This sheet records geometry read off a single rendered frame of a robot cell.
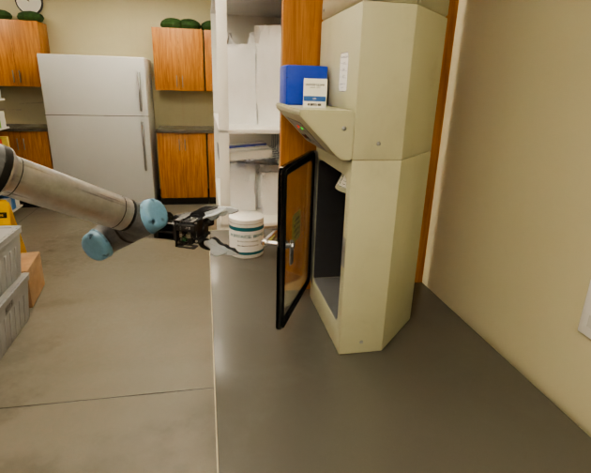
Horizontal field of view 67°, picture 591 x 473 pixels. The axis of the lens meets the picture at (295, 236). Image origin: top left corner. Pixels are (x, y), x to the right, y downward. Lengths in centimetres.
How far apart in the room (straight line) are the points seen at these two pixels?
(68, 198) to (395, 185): 66
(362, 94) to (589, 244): 53
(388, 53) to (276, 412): 74
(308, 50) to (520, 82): 53
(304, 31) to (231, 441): 99
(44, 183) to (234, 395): 55
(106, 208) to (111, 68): 490
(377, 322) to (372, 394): 18
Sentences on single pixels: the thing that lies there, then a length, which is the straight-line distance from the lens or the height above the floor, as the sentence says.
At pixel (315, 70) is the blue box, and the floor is 159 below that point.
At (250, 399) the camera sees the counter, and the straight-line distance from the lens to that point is 99.
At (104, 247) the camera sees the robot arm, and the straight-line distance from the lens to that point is 114.
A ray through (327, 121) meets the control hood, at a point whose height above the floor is 149.
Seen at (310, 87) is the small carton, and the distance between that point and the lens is 101.
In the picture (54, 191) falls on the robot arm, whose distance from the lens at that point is 95.
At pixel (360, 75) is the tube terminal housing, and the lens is 94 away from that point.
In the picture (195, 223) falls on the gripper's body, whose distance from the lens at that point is 112.
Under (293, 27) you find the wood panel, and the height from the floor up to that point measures 170.
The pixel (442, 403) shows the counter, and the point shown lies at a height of 94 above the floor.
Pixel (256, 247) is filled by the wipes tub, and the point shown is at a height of 98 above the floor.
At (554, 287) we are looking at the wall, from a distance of 112.
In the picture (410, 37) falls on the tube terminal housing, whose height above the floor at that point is 165.
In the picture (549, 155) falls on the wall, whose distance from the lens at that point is 113.
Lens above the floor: 156
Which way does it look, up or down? 19 degrees down
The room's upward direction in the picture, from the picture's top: 2 degrees clockwise
